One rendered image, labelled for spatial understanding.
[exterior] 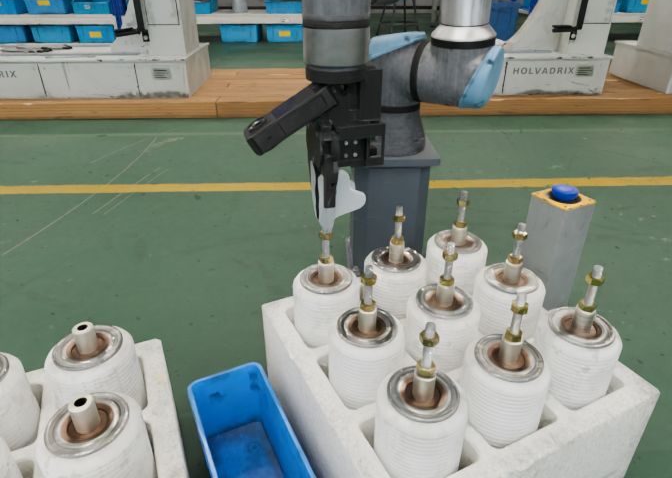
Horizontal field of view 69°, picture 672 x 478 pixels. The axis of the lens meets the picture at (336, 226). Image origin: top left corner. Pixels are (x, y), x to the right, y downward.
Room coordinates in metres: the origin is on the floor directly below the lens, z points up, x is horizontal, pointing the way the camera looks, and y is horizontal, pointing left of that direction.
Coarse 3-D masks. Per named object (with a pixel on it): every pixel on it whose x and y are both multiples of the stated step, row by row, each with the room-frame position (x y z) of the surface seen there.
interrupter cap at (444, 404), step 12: (396, 372) 0.39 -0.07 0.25; (408, 372) 0.39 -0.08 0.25; (396, 384) 0.37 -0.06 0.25; (408, 384) 0.38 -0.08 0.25; (444, 384) 0.37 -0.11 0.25; (396, 396) 0.36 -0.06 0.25; (408, 396) 0.36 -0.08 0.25; (444, 396) 0.36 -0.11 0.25; (456, 396) 0.36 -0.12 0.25; (396, 408) 0.34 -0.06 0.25; (408, 408) 0.34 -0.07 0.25; (420, 408) 0.34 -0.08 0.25; (432, 408) 0.34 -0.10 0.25; (444, 408) 0.34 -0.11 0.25; (456, 408) 0.34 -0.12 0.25; (420, 420) 0.33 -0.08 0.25; (432, 420) 0.33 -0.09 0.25; (444, 420) 0.33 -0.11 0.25
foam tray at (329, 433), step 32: (288, 320) 0.57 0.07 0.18; (288, 352) 0.51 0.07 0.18; (320, 352) 0.50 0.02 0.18; (288, 384) 0.51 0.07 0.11; (320, 384) 0.45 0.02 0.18; (640, 384) 0.45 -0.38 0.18; (288, 416) 0.52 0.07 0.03; (320, 416) 0.41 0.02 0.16; (352, 416) 0.40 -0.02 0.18; (544, 416) 0.41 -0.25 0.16; (576, 416) 0.40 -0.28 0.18; (608, 416) 0.40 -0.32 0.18; (640, 416) 0.42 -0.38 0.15; (320, 448) 0.41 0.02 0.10; (352, 448) 0.35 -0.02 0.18; (480, 448) 0.35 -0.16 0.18; (512, 448) 0.35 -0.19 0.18; (544, 448) 0.35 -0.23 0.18; (576, 448) 0.37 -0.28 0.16; (608, 448) 0.40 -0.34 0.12
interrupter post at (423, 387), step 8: (416, 376) 0.36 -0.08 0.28; (424, 376) 0.36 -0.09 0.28; (432, 376) 0.36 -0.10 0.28; (416, 384) 0.36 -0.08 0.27; (424, 384) 0.35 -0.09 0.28; (432, 384) 0.36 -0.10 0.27; (416, 392) 0.36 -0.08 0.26; (424, 392) 0.35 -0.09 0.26; (432, 392) 0.36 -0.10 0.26; (424, 400) 0.35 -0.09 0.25
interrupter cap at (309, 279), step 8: (336, 264) 0.61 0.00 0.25; (304, 272) 0.59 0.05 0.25; (312, 272) 0.59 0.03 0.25; (336, 272) 0.59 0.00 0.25; (344, 272) 0.59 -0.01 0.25; (304, 280) 0.57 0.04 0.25; (312, 280) 0.57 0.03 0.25; (336, 280) 0.57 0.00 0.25; (344, 280) 0.57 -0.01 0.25; (352, 280) 0.57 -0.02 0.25; (312, 288) 0.55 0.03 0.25; (320, 288) 0.55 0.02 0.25; (328, 288) 0.55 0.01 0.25; (336, 288) 0.55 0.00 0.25; (344, 288) 0.55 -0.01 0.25
